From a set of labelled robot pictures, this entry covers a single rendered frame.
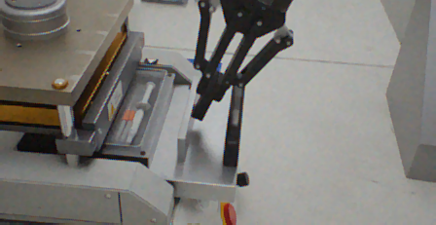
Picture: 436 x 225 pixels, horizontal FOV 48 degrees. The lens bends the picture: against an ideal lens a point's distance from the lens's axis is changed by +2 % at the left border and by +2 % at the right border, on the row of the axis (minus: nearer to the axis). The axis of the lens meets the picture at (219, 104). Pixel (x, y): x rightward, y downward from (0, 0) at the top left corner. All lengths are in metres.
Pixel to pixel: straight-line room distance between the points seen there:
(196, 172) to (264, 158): 0.38
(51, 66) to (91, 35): 0.08
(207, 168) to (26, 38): 0.27
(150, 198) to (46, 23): 0.24
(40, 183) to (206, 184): 0.19
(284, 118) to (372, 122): 0.20
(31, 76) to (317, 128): 0.69
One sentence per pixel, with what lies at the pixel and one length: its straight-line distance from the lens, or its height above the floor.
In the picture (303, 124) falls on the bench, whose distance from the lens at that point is 1.08.
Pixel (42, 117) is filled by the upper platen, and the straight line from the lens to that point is 0.61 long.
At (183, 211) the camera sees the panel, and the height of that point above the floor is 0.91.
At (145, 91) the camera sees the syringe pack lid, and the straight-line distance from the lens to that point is 0.70.
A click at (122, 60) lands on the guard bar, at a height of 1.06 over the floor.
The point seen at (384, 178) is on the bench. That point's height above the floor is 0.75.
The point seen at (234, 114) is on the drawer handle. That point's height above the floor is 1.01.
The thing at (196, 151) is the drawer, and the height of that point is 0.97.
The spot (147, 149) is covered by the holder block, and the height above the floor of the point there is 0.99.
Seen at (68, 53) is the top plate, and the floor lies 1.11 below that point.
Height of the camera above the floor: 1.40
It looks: 36 degrees down
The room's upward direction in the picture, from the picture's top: 3 degrees clockwise
